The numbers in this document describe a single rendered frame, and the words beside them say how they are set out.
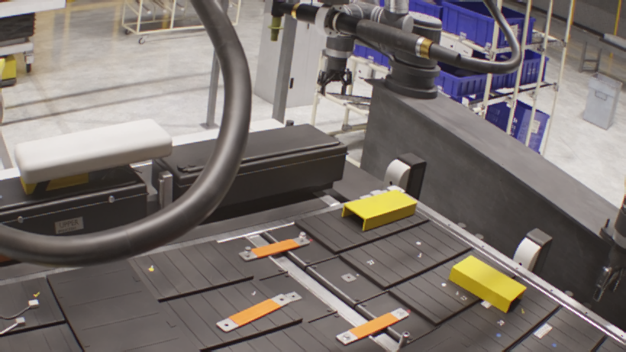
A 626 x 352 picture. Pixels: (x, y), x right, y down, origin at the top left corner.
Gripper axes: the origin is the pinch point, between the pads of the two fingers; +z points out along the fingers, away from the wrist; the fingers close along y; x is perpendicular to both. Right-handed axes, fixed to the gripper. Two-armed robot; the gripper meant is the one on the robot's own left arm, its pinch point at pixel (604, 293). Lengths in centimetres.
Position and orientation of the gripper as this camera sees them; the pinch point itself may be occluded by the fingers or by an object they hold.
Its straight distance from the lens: 157.0
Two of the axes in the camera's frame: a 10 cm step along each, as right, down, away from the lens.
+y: 8.8, -0.9, 4.7
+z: -1.3, 9.0, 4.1
